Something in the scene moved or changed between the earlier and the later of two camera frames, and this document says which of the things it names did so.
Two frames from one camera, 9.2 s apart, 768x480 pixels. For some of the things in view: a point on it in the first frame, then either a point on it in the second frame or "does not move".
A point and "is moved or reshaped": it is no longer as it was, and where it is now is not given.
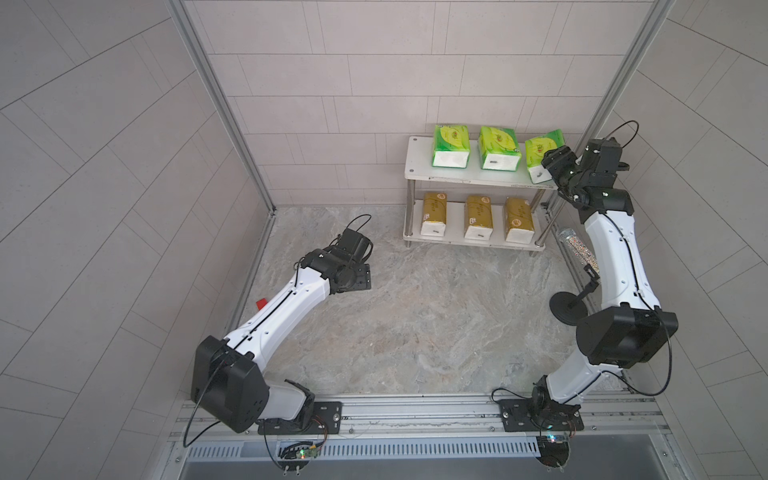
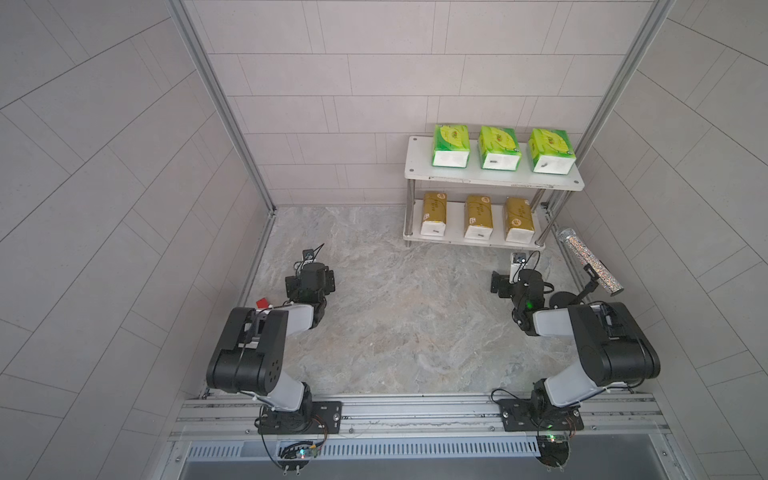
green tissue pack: (535, 148) is moved or reshaped
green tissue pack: (452, 146) does not move
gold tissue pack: (519, 221) does not move
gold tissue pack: (478, 217) does not move
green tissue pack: (498, 149) does not move
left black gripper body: (350, 279) -> (326, 286)
